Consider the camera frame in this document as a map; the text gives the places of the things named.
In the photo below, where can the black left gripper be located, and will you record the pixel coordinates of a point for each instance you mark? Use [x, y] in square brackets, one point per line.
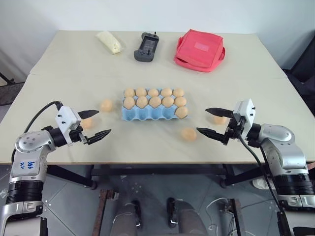
[76, 136]

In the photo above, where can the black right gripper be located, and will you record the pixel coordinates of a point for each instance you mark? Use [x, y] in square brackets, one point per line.
[233, 130]

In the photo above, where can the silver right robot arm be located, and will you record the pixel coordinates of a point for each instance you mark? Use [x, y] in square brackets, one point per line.
[283, 152]

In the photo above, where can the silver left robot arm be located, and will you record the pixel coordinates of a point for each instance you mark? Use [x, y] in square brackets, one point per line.
[29, 143]

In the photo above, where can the blue egg carton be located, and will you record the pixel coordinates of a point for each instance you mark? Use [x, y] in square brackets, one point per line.
[150, 115]

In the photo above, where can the brown egg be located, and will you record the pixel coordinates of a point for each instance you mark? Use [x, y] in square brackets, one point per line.
[188, 134]
[106, 105]
[167, 101]
[153, 92]
[129, 92]
[142, 102]
[182, 112]
[87, 124]
[155, 102]
[180, 101]
[141, 91]
[129, 102]
[178, 92]
[219, 120]
[166, 92]

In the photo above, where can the white round floor object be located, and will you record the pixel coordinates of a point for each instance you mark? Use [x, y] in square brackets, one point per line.
[259, 183]

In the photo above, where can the red fabric bag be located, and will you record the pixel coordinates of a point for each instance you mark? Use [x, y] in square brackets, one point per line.
[199, 49]

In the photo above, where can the white plastic packet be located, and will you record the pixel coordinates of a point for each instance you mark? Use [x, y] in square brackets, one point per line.
[109, 42]

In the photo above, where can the dark grey floor mat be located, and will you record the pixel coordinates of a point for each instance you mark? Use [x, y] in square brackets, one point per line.
[9, 94]

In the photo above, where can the black handheld controller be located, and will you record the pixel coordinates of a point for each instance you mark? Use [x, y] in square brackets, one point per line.
[146, 48]

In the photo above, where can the dark grey rounded leg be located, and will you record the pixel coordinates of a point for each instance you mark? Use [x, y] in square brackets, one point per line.
[126, 218]
[188, 218]

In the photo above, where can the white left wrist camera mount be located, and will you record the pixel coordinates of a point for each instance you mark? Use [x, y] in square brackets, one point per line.
[66, 118]

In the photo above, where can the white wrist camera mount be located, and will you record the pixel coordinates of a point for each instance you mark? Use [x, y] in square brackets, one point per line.
[66, 118]
[246, 108]

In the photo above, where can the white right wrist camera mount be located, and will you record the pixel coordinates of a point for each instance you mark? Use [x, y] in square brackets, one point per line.
[246, 108]

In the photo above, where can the black table frame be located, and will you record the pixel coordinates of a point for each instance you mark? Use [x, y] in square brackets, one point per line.
[157, 169]

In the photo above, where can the rusty metal rail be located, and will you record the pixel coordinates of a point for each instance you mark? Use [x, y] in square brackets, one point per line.
[104, 211]
[236, 216]

